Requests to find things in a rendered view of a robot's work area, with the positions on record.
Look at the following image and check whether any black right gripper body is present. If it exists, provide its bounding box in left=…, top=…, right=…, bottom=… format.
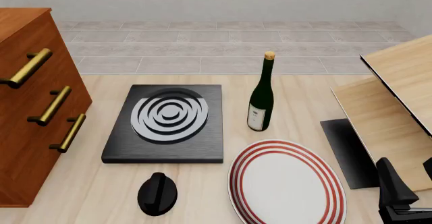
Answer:
left=378, top=202, right=432, bottom=224

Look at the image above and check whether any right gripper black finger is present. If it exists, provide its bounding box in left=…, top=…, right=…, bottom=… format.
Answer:
left=423, top=157, right=432, bottom=182
left=376, top=157, right=420, bottom=206

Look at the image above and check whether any medium wooden cabinet drawer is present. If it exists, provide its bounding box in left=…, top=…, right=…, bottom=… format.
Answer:
left=0, top=50, right=84, bottom=184

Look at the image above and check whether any small wooden cabinet drawer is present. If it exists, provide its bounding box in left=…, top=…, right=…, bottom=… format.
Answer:
left=13, top=80, right=93, bottom=208

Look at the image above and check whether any large wooden cabinet drawer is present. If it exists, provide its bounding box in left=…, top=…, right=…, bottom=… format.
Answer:
left=0, top=9, right=71, bottom=144

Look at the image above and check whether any brown wooden cabinet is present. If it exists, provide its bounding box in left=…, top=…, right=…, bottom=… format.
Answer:
left=0, top=7, right=93, bottom=208

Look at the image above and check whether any pale wooden rack black base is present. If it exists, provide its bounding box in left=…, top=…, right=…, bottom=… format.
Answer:
left=319, top=34, right=432, bottom=192

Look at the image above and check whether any white plate with red rings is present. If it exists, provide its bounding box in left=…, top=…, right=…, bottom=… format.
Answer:
left=227, top=139, right=348, bottom=224

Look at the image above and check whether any dark green wine bottle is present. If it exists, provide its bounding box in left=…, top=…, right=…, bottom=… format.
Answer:
left=246, top=51, right=276, bottom=132

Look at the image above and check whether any round black stove knob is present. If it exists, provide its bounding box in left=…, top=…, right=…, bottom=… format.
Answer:
left=137, top=171, right=178, bottom=217

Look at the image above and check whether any flat black stove plate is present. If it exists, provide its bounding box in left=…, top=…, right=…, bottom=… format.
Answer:
left=101, top=84, right=225, bottom=165

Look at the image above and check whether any short brass drawer handle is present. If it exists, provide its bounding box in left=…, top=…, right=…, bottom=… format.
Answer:
left=49, top=113, right=87, bottom=154

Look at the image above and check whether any medium brass drawer handle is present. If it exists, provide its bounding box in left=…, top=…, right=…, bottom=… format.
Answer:
left=27, top=85, right=73, bottom=127

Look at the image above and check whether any long brass drawer handle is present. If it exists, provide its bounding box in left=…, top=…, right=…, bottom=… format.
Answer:
left=0, top=48, right=53, bottom=90

